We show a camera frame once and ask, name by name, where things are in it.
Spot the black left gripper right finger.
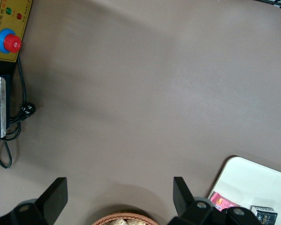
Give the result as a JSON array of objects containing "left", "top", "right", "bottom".
[{"left": 169, "top": 176, "right": 214, "bottom": 225}]

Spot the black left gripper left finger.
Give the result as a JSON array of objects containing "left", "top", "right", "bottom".
[{"left": 10, "top": 177, "right": 68, "bottom": 225}]

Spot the beige plastic serving tray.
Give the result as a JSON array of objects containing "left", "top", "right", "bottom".
[{"left": 207, "top": 156, "right": 281, "bottom": 225}]

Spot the pink snack packet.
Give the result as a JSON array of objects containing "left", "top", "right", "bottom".
[{"left": 209, "top": 190, "right": 241, "bottom": 213}]

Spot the round brown wicker basket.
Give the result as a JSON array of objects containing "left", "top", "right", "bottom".
[{"left": 91, "top": 211, "right": 155, "bottom": 225}]

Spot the small black snack box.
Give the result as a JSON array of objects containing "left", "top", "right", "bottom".
[{"left": 250, "top": 204, "right": 279, "bottom": 225}]

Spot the yellow emergency stop box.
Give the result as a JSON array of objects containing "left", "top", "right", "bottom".
[{"left": 0, "top": 0, "right": 33, "bottom": 140}]

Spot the silver metal bracket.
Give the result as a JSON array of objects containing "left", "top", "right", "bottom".
[{"left": 0, "top": 75, "right": 7, "bottom": 139}]

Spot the black power cord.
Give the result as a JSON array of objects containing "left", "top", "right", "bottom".
[{"left": 0, "top": 56, "right": 37, "bottom": 170}]

